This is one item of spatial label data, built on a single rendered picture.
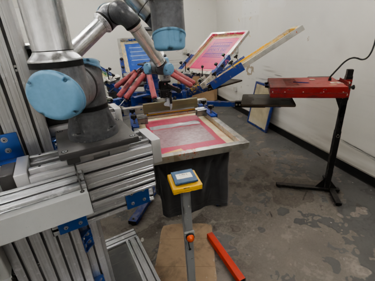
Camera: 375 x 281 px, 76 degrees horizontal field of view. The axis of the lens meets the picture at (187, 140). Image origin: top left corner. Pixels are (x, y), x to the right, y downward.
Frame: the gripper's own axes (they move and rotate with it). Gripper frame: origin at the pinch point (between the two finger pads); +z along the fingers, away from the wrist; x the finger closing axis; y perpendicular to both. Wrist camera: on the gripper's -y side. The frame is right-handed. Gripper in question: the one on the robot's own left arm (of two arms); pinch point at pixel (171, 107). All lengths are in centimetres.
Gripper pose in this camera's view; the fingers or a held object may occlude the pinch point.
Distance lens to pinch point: 180.4
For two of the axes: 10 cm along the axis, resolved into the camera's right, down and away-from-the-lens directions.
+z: 0.6, 9.2, 4.0
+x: 2.7, 3.7, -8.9
